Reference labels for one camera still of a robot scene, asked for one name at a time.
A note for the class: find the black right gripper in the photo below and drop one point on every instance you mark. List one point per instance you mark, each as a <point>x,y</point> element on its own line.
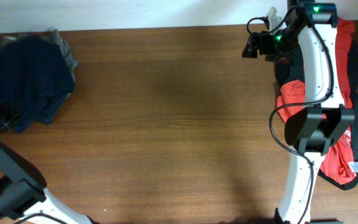
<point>253,42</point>

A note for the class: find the navy blue shorts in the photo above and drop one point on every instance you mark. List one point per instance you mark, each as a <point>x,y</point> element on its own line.
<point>23,117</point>

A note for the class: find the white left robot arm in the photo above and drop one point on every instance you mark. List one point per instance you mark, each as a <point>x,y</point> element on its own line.
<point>24,196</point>

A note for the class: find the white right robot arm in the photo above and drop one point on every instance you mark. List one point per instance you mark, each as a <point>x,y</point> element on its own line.
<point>311,27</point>

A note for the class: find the black garment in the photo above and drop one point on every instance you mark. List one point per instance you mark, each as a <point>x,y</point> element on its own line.
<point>294,65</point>

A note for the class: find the red t-shirt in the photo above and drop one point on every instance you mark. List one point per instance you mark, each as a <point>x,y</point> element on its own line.
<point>335,166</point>

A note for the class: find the folded grey shorts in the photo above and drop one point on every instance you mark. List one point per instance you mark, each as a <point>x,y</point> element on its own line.
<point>36,69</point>

